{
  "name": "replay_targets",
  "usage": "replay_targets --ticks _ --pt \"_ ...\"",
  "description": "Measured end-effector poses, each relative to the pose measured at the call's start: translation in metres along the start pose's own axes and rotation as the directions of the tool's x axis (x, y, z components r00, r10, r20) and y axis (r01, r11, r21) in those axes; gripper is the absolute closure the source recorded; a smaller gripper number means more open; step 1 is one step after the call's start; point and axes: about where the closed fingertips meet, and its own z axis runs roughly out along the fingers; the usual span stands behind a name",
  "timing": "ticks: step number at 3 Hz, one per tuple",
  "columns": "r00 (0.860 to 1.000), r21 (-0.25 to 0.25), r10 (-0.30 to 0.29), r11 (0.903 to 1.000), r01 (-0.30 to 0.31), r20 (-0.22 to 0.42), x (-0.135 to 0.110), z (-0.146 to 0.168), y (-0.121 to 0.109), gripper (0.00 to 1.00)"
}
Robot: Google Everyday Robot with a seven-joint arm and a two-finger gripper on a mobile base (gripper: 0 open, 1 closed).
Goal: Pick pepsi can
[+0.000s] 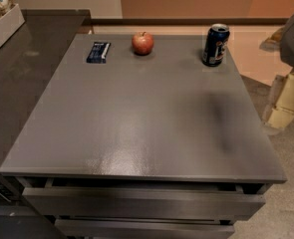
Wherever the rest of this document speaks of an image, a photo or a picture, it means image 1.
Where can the blue snack bar packet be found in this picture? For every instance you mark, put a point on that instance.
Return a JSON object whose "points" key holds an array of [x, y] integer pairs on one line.
{"points": [[98, 53]]}

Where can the white tray box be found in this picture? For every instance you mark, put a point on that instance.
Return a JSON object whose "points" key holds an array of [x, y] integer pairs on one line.
{"points": [[10, 23]]}

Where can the grey metal drawer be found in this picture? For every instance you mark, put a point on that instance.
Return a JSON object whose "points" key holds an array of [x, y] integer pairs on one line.
{"points": [[142, 230], [144, 203]]}

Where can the blue pepsi can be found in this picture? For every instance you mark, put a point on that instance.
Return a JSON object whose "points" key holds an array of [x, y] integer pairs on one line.
{"points": [[216, 41]]}

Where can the lower grey metal drawer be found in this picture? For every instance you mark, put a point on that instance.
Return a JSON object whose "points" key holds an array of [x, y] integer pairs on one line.
{"points": [[142, 230]]}

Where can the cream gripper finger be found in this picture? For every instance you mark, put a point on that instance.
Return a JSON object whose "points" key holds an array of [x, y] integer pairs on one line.
{"points": [[285, 103], [270, 114]]}

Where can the upper grey metal drawer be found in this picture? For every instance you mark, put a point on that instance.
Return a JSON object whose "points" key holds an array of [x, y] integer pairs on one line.
{"points": [[144, 203]]}

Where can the red apple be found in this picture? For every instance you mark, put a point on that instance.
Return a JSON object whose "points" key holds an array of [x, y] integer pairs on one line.
{"points": [[142, 43]]}

